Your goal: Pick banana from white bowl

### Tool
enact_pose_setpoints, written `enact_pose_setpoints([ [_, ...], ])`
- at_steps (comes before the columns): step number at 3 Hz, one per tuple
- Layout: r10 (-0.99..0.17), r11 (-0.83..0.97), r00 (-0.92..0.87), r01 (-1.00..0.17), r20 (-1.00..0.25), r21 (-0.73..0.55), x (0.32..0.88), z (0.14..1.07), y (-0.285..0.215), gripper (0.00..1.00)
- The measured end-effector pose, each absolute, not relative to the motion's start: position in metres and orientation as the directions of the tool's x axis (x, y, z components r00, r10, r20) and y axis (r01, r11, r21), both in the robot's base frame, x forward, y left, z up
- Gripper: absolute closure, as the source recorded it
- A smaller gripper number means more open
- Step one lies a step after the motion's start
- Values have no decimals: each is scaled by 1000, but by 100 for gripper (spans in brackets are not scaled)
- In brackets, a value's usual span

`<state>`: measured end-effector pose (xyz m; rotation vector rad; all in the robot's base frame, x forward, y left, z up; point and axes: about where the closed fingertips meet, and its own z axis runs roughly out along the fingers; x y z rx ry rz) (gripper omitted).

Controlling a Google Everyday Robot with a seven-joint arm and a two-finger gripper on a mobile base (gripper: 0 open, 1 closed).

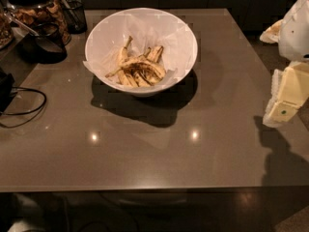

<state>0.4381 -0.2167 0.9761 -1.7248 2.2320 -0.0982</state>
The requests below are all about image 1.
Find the glass jar at left edge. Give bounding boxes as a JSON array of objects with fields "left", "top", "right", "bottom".
[{"left": 0, "top": 3, "right": 14, "bottom": 49}]

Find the white bowl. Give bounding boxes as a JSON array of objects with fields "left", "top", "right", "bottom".
[{"left": 84, "top": 8, "right": 198, "bottom": 97}]

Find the glass jar with black lid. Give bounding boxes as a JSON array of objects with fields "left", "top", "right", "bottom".
[{"left": 7, "top": 0, "right": 70, "bottom": 44}]

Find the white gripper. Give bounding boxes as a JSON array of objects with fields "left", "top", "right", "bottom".
[{"left": 260, "top": 0, "right": 309, "bottom": 128}]

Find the black mesh pen holder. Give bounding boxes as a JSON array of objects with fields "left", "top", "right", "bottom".
[{"left": 63, "top": 1, "right": 87, "bottom": 34}]

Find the black device at left edge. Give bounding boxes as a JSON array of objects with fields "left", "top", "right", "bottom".
[{"left": 0, "top": 72, "right": 14, "bottom": 112}]

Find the black cable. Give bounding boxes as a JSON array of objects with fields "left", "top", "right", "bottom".
[{"left": 0, "top": 86, "right": 47, "bottom": 130}]

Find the spotted yellow banana bunch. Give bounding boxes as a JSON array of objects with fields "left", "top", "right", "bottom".
[{"left": 105, "top": 36, "right": 166, "bottom": 88}]

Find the white paper liner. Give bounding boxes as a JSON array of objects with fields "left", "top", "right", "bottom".
[{"left": 84, "top": 8, "right": 198, "bottom": 97}]

